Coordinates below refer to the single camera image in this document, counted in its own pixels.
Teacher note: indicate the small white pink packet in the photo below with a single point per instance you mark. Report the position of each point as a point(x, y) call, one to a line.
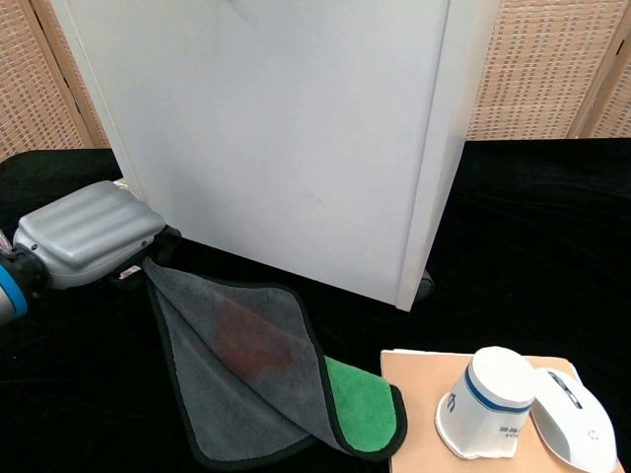
point(119, 184)

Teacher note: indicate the purple packet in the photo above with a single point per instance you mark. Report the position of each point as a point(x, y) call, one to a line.
point(3, 242)

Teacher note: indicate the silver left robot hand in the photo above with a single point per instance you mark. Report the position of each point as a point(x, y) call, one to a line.
point(89, 231)

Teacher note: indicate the white paper cup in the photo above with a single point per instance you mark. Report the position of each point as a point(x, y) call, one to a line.
point(485, 399)

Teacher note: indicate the woven rattan folding screen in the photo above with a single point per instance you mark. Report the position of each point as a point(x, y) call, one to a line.
point(537, 69)

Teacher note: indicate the large white box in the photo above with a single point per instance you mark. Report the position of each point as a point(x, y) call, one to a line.
point(276, 128)

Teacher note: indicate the tan mouse pad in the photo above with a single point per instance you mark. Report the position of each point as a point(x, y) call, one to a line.
point(419, 394)

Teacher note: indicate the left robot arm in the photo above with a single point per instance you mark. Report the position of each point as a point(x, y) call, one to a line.
point(15, 290)

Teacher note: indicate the white computer mouse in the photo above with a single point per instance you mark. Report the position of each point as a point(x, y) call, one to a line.
point(572, 419)

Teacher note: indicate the grey and green cloth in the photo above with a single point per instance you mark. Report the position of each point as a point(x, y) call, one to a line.
point(246, 364)

